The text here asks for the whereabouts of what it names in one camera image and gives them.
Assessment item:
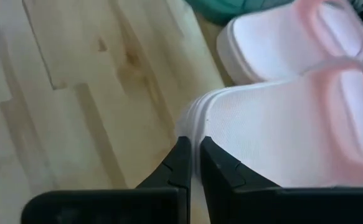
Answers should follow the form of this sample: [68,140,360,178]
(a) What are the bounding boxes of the green rubber slide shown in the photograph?
[183,0,296,26]

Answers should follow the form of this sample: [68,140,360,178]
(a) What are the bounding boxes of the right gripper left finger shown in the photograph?
[21,135,192,224]

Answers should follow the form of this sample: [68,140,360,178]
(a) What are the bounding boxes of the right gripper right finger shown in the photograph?
[199,135,363,224]

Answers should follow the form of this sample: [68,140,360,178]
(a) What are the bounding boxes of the pink rubber slide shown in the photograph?
[216,0,363,86]
[175,57,363,189]

